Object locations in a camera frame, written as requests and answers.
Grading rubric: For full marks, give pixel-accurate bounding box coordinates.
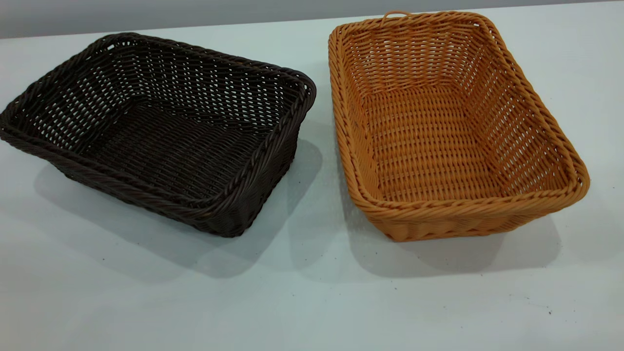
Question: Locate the orange woven wicker basket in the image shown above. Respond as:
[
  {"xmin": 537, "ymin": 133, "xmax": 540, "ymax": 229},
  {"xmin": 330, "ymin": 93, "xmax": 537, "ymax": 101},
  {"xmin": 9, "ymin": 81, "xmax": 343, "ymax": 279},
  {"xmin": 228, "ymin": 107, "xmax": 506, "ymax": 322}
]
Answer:
[{"xmin": 328, "ymin": 10, "xmax": 590, "ymax": 242}]

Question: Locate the black woven wicker basket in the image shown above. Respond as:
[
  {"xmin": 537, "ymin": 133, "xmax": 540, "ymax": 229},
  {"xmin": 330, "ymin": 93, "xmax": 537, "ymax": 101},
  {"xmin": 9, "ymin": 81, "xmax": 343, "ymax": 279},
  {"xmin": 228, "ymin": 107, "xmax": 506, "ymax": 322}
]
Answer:
[{"xmin": 0, "ymin": 32, "xmax": 317, "ymax": 238}]

